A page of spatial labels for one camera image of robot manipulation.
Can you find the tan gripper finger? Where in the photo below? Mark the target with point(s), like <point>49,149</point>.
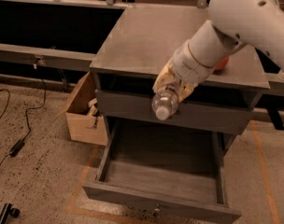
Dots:
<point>185,90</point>
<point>166,77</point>

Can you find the clear plastic water bottle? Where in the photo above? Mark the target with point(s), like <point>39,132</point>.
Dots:
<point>165,102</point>

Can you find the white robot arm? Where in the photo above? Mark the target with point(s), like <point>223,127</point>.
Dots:
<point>231,25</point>

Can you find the closed grey top drawer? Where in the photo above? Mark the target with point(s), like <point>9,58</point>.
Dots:
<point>191,115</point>

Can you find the grey wooden drawer cabinet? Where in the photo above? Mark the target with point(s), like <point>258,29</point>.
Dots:
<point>143,40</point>

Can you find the open grey middle drawer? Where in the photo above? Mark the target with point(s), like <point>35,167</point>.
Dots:
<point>167,169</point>

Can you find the red apple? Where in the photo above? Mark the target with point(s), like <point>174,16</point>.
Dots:
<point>222,64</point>

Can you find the cardboard box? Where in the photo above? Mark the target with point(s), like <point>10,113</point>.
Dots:
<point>82,126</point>

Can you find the grey metal rail bench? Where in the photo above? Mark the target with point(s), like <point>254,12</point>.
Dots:
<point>54,58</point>

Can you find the black power adapter with cable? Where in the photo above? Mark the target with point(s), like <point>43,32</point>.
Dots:
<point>21,142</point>

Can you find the black caster bracket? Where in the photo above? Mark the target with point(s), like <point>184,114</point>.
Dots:
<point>8,211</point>

